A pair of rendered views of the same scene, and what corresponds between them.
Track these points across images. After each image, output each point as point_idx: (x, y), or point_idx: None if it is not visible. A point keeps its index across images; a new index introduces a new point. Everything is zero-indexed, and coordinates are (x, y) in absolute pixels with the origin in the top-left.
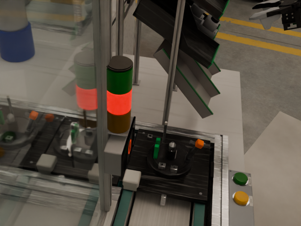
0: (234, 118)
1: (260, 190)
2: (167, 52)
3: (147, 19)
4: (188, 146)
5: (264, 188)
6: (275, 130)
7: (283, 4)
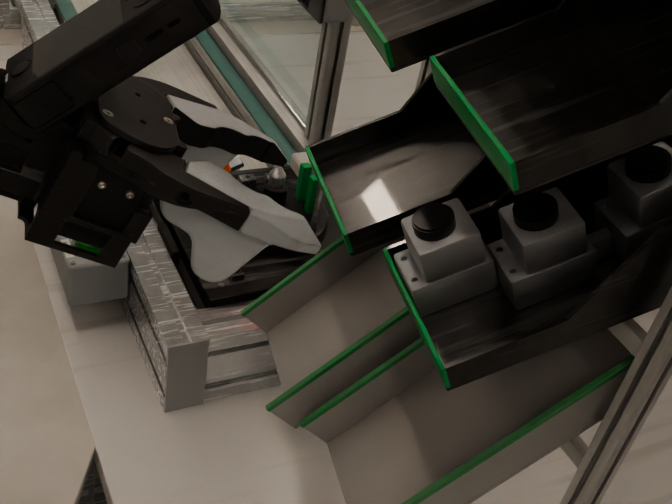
0: None
1: (22, 357)
2: None
3: None
4: (254, 265)
5: (11, 366)
6: None
7: (158, 97)
